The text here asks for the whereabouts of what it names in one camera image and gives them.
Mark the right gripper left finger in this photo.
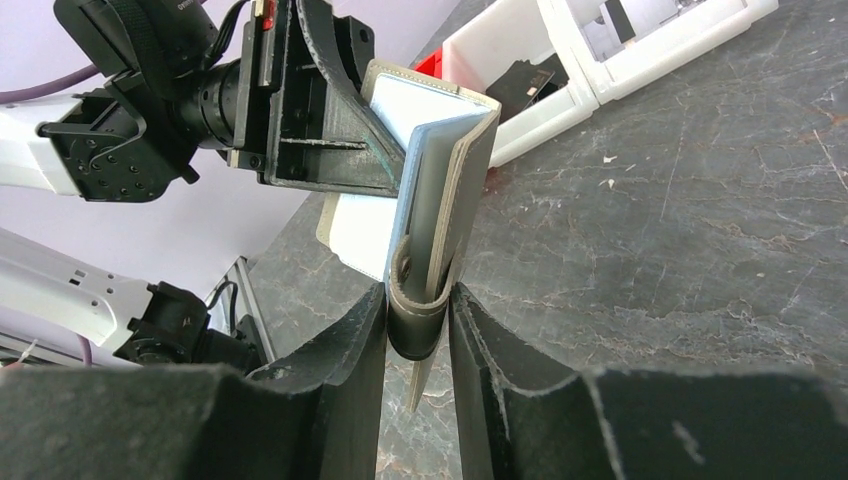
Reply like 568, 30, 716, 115
1, 283, 387, 479

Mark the black item in bin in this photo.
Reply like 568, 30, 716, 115
486, 54, 570, 123

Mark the white plastic bin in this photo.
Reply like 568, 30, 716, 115
442, 1, 779, 166

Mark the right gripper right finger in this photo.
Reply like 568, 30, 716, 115
449, 284, 847, 479

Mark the silver card in bin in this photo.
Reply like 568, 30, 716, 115
582, 0, 700, 61

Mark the red plastic bin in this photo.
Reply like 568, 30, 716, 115
414, 47, 442, 78

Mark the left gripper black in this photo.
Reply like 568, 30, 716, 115
38, 1, 405, 202

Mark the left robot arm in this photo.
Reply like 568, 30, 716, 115
1, 1, 404, 373

